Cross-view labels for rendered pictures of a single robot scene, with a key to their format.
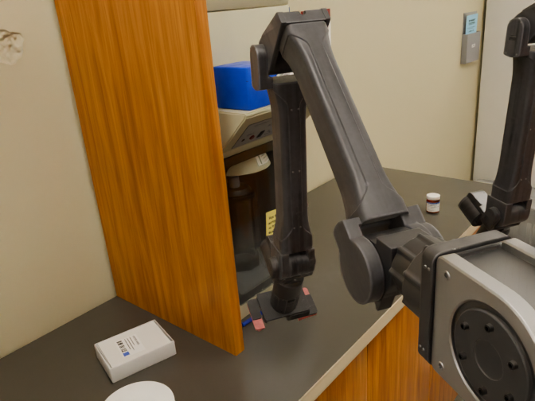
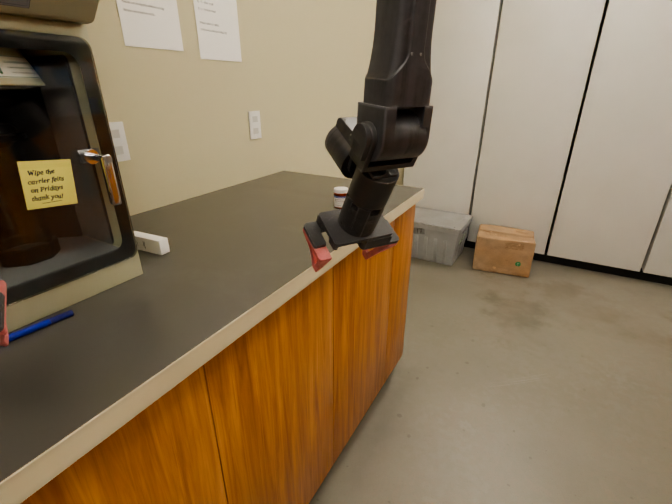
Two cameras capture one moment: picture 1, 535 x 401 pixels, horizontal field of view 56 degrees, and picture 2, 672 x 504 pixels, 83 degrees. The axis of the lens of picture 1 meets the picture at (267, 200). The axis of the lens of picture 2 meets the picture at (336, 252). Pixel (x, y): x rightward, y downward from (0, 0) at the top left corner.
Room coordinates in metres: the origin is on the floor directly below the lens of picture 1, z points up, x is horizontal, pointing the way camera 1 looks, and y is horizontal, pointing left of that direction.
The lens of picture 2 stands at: (0.55, -0.36, 1.32)
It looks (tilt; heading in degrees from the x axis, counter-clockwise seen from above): 24 degrees down; 348
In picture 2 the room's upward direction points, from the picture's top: straight up
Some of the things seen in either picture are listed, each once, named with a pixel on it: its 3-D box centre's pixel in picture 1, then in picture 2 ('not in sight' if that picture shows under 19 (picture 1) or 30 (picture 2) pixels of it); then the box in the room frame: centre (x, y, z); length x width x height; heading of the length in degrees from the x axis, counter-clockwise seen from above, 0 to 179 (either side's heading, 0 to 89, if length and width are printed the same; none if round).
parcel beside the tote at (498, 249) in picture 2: not in sight; (503, 249); (2.95, -2.19, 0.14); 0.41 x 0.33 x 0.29; 55
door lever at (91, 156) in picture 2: not in sight; (104, 177); (1.29, -0.09, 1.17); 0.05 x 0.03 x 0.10; 48
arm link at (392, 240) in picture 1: (394, 266); not in sight; (0.51, -0.14, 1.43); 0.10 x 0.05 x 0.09; 17
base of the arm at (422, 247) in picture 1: (442, 282); not in sight; (0.43, -0.17, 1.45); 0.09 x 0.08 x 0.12; 107
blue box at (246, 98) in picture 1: (246, 84); not in sight; (1.13, 0.03, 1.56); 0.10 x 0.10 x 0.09; 49
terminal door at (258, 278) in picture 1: (266, 218); (22, 173); (1.23, 0.01, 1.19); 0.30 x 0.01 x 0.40; 138
